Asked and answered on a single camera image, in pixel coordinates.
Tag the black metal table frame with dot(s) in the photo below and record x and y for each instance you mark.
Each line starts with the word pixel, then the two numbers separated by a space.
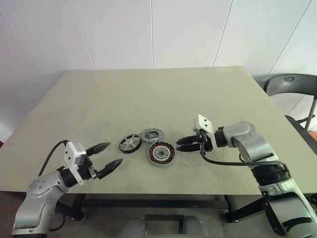
pixel 148 203

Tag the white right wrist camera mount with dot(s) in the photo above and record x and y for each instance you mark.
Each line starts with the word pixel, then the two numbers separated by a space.
pixel 206 125

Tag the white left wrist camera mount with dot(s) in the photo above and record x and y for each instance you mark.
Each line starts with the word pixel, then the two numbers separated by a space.
pixel 70 158

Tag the silver spoked rotor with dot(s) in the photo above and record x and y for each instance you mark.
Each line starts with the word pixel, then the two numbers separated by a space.
pixel 129 143

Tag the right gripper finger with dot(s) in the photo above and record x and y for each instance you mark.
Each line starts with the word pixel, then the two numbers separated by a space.
pixel 189 140
pixel 189 148

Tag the orange cloth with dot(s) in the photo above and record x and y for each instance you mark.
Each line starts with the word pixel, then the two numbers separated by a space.
pixel 314 136

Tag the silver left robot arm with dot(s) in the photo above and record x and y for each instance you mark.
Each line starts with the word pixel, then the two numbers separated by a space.
pixel 37 198

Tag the motor housing with copper windings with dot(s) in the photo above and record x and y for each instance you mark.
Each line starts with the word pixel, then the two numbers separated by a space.
pixel 162 153

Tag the black folding chair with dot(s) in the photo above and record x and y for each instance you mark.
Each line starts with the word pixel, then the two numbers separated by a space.
pixel 289 81

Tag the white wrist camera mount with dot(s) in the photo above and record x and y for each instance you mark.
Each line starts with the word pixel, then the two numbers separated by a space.
pixel 206 125
pixel 70 158

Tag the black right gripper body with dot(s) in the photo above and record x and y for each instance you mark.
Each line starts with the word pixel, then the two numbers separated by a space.
pixel 206 142

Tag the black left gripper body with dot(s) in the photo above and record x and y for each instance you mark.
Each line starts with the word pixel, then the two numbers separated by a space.
pixel 86 168

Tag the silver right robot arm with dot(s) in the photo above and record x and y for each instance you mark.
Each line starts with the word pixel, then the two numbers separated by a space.
pixel 257 146

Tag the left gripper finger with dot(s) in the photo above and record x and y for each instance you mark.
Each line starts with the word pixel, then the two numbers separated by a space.
pixel 97 148
pixel 110 167

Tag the grey rounded shape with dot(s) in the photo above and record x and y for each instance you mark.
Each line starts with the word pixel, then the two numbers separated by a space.
pixel 190 226
pixel 132 226

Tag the dark red object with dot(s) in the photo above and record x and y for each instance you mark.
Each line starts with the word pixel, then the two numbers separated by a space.
pixel 1 144

